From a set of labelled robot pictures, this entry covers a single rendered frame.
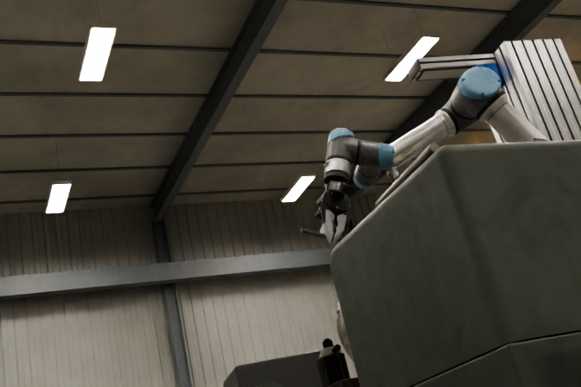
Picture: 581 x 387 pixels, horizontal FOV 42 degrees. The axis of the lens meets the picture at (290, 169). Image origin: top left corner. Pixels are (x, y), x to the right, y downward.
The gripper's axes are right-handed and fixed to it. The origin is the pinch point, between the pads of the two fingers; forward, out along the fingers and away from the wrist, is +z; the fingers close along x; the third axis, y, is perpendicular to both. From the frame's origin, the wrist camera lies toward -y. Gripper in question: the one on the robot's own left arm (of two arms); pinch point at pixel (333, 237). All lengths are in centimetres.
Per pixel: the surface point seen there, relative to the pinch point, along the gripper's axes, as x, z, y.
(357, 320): -3.1, 26.6, -14.1
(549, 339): -18, 42, -64
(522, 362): -13, 47, -64
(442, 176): 2, 14, -62
